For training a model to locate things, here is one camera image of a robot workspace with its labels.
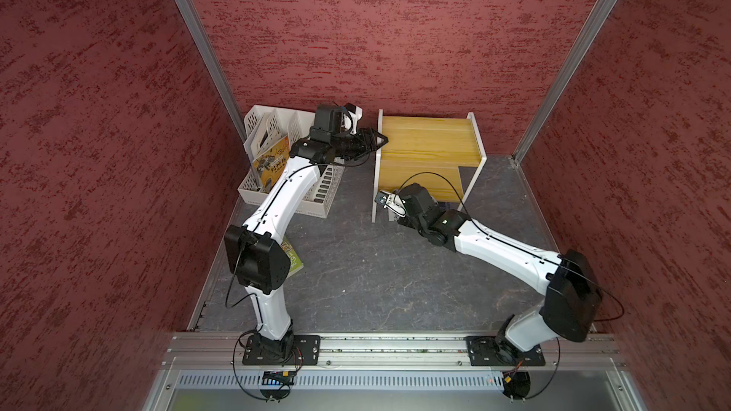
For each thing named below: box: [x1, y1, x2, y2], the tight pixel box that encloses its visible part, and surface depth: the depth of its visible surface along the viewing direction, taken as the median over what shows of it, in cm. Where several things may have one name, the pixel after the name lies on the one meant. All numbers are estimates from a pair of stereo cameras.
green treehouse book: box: [280, 234, 305, 279], surface depth 91 cm
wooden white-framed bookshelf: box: [372, 109, 488, 223], surface depth 79 cm
